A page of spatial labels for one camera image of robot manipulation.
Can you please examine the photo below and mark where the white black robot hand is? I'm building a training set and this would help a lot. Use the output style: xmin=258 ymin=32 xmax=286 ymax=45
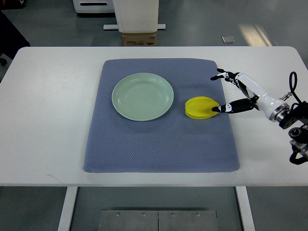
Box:
xmin=210 ymin=68 xmax=290 ymax=122

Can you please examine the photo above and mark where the yellow starfruit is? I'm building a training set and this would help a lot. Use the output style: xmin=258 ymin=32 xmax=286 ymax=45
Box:
xmin=185 ymin=96 xmax=219 ymax=119

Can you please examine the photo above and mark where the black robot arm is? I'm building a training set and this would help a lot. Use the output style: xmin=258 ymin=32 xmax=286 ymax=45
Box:
xmin=276 ymin=71 xmax=308 ymax=165

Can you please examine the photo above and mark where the small grey floor plate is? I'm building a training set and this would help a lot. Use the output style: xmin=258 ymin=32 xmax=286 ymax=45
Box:
xmin=221 ymin=36 xmax=235 ymax=44

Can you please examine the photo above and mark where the light green plate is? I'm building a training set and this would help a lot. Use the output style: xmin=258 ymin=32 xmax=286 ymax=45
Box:
xmin=112 ymin=73 xmax=174 ymax=121

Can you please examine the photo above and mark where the blue textured mat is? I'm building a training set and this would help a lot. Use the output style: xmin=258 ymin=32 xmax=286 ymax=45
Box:
xmin=83 ymin=58 xmax=241 ymax=174

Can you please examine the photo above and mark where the right white table leg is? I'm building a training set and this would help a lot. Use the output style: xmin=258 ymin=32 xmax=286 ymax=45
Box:
xmin=235 ymin=186 xmax=255 ymax=231

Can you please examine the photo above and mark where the white table leg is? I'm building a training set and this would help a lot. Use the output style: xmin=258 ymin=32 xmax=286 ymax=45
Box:
xmin=235 ymin=186 xmax=255 ymax=231
xmin=58 ymin=186 xmax=78 ymax=231

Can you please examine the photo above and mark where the cardboard box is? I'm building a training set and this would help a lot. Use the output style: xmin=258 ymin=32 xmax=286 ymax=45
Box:
xmin=121 ymin=32 xmax=157 ymax=47

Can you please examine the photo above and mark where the white column stand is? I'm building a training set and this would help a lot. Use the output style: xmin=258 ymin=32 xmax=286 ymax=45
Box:
xmin=103 ymin=0 xmax=166 ymax=33

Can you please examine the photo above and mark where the left white table leg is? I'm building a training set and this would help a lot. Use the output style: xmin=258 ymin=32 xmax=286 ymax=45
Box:
xmin=58 ymin=186 xmax=78 ymax=231

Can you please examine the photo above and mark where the white machine base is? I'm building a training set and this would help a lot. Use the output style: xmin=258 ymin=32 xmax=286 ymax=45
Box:
xmin=72 ymin=0 xmax=115 ymax=13

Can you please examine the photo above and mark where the metal base plate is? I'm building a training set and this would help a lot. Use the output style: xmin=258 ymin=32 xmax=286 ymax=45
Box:
xmin=98 ymin=210 xmax=218 ymax=231

